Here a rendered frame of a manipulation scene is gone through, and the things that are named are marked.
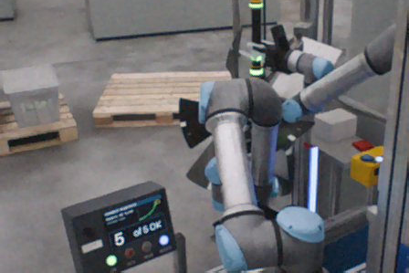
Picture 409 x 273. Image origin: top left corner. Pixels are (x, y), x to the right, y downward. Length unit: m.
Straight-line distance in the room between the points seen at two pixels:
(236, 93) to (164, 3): 6.10
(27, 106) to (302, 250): 3.68
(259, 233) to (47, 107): 3.63
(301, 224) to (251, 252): 0.14
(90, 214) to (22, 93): 3.30
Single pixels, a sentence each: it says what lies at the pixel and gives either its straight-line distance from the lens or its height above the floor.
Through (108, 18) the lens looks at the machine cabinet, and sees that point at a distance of 7.52.
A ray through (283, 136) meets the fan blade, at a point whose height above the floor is 1.18.
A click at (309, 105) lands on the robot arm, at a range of 1.72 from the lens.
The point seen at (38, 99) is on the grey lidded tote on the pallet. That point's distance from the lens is 4.78.
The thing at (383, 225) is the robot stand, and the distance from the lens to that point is 1.34.
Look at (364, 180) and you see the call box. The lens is 2.07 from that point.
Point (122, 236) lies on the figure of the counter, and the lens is 1.53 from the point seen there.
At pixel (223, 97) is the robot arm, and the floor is 1.48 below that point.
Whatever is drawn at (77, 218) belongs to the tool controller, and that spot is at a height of 1.25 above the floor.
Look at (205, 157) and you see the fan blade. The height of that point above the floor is 1.03.
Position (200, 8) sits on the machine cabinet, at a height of 0.33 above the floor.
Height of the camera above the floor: 2.05
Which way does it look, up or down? 25 degrees down
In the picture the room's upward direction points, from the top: straight up
